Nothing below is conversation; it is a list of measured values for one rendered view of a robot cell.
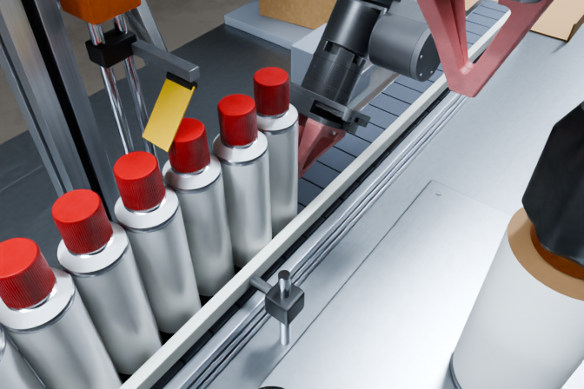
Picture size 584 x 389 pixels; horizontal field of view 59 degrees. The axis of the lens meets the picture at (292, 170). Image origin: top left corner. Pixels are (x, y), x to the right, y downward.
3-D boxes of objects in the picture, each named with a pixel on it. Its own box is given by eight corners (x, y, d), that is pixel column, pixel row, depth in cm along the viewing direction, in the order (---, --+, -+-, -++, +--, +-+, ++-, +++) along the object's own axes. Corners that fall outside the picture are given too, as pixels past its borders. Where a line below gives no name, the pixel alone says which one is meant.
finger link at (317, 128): (295, 187, 56) (331, 107, 54) (246, 160, 59) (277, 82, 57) (322, 188, 62) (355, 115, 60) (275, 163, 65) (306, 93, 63)
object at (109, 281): (132, 389, 47) (65, 246, 33) (96, 356, 49) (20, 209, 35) (175, 346, 50) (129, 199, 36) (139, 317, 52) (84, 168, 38)
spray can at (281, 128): (281, 247, 59) (277, 98, 45) (244, 227, 61) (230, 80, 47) (306, 219, 62) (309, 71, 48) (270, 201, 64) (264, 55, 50)
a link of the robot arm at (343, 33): (356, 1, 60) (332, -17, 55) (407, 16, 56) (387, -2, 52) (332, 57, 61) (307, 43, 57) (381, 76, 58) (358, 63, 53)
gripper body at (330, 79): (343, 125, 53) (374, 57, 52) (267, 90, 58) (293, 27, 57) (366, 132, 59) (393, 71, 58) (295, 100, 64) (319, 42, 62)
